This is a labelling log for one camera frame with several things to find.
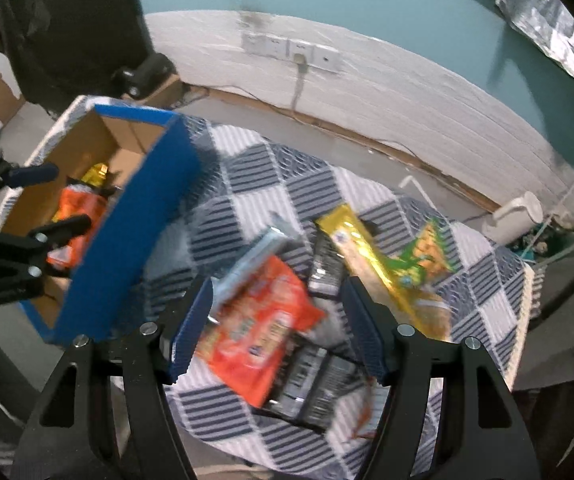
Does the white wall socket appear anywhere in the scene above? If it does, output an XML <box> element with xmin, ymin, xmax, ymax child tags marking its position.
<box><xmin>314</xmin><ymin>45</ymin><xmax>343</xmax><ymax>75</ymax></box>
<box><xmin>243</xmin><ymin>31</ymin><xmax>288</xmax><ymax>59</ymax></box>
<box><xmin>287</xmin><ymin>39</ymin><xmax>317</xmax><ymax>67</ymax></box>

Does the black device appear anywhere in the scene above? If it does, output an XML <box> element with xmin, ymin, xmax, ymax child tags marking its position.
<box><xmin>112</xmin><ymin>53</ymin><xmax>176</xmax><ymax>102</ymax></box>

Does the light blue snack packet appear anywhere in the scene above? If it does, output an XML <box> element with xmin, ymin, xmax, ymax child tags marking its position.
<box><xmin>211</xmin><ymin>225</ymin><xmax>289</xmax><ymax>313</ymax></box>

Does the gold snack packet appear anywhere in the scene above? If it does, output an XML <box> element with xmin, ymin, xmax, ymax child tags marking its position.
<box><xmin>79</xmin><ymin>162</ymin><xmax>114</xmax><ymax>190</ymax></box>

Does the white plug cable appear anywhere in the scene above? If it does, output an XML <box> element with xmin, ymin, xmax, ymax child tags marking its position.
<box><xmin>289</xmin><ymin>54</ymin><xmax>310</xmax><ymax>113</ymax></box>

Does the blue white checked blanket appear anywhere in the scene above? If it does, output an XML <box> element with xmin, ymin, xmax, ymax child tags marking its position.
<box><xmin>0</xmin><ymin>95</ymin><xmax>539</xmax><ymax>480</ymax></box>

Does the long yellow snack packet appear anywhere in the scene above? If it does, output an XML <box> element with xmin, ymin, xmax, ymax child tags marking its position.
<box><xmin>314</xmin><ymin>204</ymin><xmax>452</xmax><ymax>343</ymax></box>

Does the white pipe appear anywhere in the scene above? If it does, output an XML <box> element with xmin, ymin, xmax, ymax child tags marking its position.
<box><xmin>399</xmin><ymin>175</ymin><xmax>439</xmax><ymax>207</ymax></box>

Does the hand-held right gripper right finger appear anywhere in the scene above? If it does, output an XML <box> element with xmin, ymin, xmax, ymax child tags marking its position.
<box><xmin>341</xmin><ymin>276</ymin><xmax>540</xmax><ymax>480</ymax></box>

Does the large dark chair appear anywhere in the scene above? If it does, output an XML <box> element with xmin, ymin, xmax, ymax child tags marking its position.
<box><xmin>0</xmin><ymin>0</ymin><xmax>154</xmax><ymax>113</ymax></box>

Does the black snack packet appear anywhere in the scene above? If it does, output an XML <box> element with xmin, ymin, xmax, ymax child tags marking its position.
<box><xmin>256</xmin><ymin>335</ymin><xmax>329</xmax><ymax>418</ymax></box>
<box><xmin>294</xmin><ymin>352</ymin><xmax>369</xmax><ymax>434</ymax></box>
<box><xmin>307</xmin><ymin>232</ymin><xmax>349</xmax><ymax>299</ymax></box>

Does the white kettle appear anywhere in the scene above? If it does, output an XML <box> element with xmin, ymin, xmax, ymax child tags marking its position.
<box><xmin>482</xmin><ymin>192</ymin><xmax>544</xmax><ymax>247</ymax></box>

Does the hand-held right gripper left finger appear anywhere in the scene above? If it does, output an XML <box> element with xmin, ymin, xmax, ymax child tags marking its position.
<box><xmin>11</xmin><ymin>278</ymin><xmax>214</xmax><ymax>480</ymax></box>

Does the orange snack packet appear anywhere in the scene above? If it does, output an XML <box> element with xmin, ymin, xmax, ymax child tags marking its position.
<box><xmin>46</xmin><ymin>184</ymin><xmax>108</xmax><ymax>272</ymax></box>
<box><xmin>194</xmin><ymin>255</ymin><xmax>328</xmax><ymax>408</ymax></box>

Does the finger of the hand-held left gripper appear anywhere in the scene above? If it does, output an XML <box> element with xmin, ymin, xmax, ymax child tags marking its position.
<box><xmin>0</xmin><ymin>213</ymin><xmax>93</xmax><ymax>311</ymax></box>
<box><xmin>0</xmin><ymin>157</ymin><xmax>60</xmax><ymax>211</ymax></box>

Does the green peanut snack packet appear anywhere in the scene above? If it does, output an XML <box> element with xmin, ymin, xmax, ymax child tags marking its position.
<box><xmin>409</xmin><ymin>216</ymin><xmax>457</xmax><ymax>282</ymax></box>

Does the silver foil sheet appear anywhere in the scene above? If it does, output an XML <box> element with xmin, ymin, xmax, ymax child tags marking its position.
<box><xmin>494</xmin><ymin>0</ymin><xmax>574</xmax><ymax>128</ymax></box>

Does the blue cardboard box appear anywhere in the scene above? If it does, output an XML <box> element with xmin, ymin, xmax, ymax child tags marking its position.
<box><xmin>0</xmin><ymin>104</ymin><xmax>203</xmax><ymax>347</ymax></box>

